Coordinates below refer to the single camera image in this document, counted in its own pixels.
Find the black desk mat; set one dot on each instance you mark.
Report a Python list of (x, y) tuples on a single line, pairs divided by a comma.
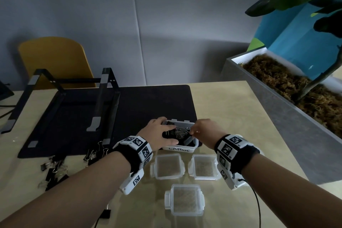
[(160, 102)]

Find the wrist white camera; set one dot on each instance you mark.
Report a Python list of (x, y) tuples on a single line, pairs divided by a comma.
[(131, 182), (229, 182)]

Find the person's right hand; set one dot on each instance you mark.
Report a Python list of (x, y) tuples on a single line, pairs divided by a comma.
[(211, 134)]

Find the brown moss filling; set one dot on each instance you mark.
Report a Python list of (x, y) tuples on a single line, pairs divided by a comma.
[(267, 72)]

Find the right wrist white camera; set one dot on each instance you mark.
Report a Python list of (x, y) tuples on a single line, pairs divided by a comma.
[(229, 182)]

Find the person's left forearm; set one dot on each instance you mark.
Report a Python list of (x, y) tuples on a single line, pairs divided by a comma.
[(66, 201)]

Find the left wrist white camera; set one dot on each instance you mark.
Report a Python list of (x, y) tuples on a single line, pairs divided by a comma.
[(131, 182)]

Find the grey planter with moss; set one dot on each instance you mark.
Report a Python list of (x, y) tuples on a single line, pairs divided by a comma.
[(288, 129)]

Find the pile of black binder clips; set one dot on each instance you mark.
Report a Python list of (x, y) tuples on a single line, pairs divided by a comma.
[(50, 175)]

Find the person's left hand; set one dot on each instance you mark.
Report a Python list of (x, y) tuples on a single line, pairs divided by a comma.
[(155, 137)]

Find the left wrist marker band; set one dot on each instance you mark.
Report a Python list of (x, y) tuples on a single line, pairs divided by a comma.
[(128, 155)]

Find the yellow chair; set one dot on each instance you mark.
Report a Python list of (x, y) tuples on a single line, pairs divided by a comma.
[(53, 56)]

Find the wrist marker band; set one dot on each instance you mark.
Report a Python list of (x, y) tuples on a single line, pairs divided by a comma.
[(247, 155), (128, 155)]

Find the black metal laptop stand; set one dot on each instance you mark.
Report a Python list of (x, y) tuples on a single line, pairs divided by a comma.
[(107, 83)]

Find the person's right forearm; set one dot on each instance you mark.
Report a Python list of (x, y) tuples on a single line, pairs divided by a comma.
[(288, 195)]

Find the container labelled large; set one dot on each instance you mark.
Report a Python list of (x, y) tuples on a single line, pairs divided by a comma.
[(177, 149)]

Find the black computer monitor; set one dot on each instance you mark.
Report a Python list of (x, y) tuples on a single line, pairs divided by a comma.
[(5, 93)]

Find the right wrist marker band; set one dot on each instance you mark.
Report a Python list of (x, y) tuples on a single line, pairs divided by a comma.
[(247, 155)]

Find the heap of large binder clips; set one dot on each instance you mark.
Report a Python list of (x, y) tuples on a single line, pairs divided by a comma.
[(181, 131)]

